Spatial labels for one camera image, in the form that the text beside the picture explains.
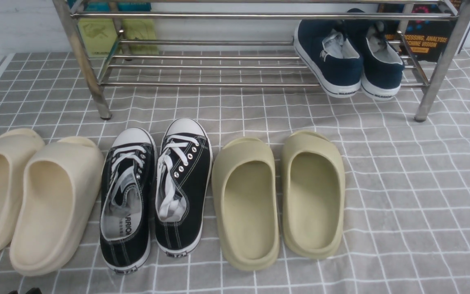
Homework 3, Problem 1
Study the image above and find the black canvas sneaker left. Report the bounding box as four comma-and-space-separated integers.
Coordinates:
100, 128, 157, 274

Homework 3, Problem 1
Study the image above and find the cream slide slipper right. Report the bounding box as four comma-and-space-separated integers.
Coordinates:
9, 136, 104, 276

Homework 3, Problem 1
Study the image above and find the navy slip-on shoe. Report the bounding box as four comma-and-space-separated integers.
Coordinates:
344, 19, 405, 101
293, 19, 364, 98

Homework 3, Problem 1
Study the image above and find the black canvas sneaker right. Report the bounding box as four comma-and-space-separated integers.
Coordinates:
155, 118, 213, 258

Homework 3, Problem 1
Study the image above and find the stainless steel shoe rack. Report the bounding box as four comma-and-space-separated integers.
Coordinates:
53, 0, 470, 122

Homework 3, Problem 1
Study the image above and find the olive slide slipper right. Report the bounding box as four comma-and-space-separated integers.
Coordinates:
281, 130, 346, 259

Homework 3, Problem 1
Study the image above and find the olive slide slipper left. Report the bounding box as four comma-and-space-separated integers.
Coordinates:
211, 136, 280, 271

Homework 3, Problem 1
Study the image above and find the black canvas sneaker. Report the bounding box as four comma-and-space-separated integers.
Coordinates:
100, 128, 157, 274
155, 118, 213, 258

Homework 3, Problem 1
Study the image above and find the grey checked tablecloth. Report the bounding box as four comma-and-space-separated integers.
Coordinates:
0, 49, 470, 294

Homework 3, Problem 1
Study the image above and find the black book orange text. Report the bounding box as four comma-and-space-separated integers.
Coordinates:
377, 4, 457, 62

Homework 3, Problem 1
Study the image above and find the olive slide slipper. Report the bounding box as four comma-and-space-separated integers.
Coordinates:
211, 136, 280, 271
281, 130, 346, 259

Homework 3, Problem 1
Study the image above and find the teal book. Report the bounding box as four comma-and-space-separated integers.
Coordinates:
82, 0, 151, 12

